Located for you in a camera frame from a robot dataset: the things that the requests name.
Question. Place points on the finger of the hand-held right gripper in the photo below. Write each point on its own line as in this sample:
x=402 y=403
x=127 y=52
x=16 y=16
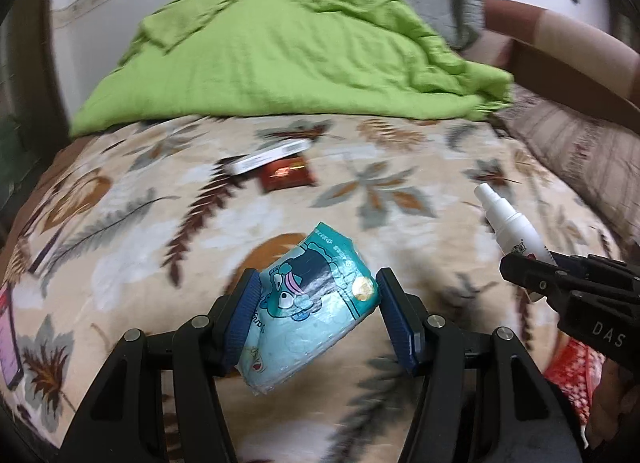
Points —
x=530 y=275
x=600 y=273

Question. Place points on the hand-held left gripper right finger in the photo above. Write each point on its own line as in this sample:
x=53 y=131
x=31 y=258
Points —
x=397 y=323

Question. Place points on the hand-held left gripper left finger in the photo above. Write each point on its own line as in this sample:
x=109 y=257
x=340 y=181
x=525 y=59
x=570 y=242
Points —
x=245 y=313

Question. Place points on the white spray bottle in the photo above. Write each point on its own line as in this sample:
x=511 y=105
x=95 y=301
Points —
x=510 y=223

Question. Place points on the teal tissue packet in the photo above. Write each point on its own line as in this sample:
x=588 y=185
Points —
x=310 y=308

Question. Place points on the leaf print blanket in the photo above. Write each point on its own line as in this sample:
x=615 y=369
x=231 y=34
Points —
x=150 y=243

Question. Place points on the brown striped pillow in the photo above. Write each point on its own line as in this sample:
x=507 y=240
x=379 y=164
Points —
x=575 y=153

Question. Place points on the red foil packet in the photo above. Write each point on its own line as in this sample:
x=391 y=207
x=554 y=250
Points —
x=286 y=174

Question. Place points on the white flat box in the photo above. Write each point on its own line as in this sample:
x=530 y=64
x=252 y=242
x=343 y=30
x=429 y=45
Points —
x=267 y=157

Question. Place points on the smartphone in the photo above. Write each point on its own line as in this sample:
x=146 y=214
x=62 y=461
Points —
x=9 y=343

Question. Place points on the brown padded headboard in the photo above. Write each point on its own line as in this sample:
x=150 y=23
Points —
x=540 y=23

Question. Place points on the green quilt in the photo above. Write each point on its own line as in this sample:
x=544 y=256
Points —
x=280 y=53

